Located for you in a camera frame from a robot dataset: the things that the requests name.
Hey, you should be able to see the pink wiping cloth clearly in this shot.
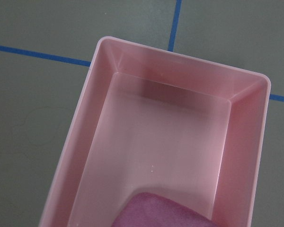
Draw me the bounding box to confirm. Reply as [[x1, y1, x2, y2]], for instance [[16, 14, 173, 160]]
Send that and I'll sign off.
[[112, 192, 217, 227]]

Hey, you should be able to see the pink plastic tray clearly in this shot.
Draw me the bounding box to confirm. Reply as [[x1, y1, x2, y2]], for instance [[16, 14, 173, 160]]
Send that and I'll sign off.
[[39, 36, 271, 227]]

